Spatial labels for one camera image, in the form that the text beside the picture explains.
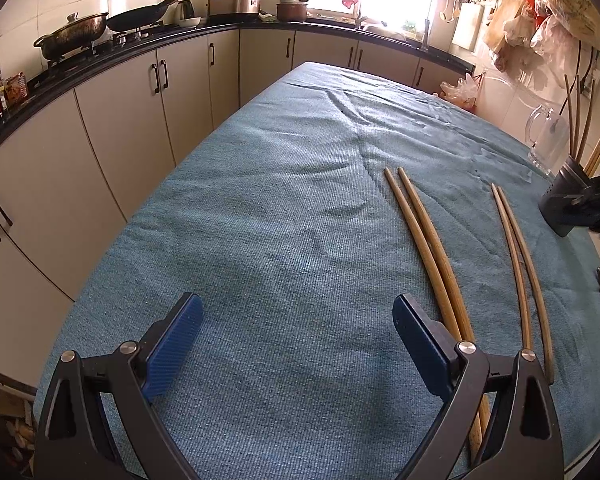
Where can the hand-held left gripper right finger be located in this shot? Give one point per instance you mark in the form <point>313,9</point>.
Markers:
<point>420,345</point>

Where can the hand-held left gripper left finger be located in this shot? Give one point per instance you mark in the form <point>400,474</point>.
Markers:
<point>175,345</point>

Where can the dark grey perforated chopstick holder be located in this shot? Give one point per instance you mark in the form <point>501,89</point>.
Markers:
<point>560,205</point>

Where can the long thick wooden chopsticks pair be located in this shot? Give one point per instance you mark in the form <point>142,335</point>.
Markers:
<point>413,230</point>

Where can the dark brown chopsticks pair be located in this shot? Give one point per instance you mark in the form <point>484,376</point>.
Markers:
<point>537,295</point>

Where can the clear glass mug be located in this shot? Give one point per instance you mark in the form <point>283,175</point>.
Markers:
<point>550,140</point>

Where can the blue tablecloth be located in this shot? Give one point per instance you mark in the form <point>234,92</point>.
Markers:
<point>280,210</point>

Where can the plastic bag with orange contents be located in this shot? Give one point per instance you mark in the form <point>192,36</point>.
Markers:
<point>460,91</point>

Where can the cardboard clutter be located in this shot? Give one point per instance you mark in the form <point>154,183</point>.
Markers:
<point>5,425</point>

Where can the hanging plastic bags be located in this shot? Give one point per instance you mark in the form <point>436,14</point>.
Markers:
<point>545,10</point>

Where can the white cutting board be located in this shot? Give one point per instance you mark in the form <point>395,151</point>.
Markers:
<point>466,27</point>

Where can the white kitchen cabinets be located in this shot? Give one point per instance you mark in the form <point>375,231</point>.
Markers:
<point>120,125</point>

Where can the kitchen faucet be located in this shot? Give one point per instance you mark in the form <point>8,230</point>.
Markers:
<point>425,35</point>

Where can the hanging ladle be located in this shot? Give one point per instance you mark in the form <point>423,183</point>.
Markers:
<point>446,10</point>

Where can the black kitchen countertop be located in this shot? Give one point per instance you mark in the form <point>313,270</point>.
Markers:
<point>40,90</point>

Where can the red seasoning packet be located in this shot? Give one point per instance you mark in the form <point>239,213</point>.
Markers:
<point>16,89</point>

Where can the gas stove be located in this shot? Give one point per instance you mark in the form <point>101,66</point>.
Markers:
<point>120,40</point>

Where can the white bowl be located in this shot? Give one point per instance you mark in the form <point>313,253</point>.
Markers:
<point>189,22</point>

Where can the steel wok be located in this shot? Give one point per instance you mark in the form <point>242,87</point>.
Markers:
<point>72,35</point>

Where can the black frying pan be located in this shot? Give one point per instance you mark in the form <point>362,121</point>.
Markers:
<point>135,17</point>

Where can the steel electric kettle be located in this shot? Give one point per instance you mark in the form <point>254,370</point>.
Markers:
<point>186,9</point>

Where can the silver rice cooker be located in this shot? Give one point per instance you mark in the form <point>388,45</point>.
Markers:
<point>232,6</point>

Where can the brown cooking pot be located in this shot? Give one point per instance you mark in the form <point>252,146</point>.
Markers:
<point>292,11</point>

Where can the wall power outlet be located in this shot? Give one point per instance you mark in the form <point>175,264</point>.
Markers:
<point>592,82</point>

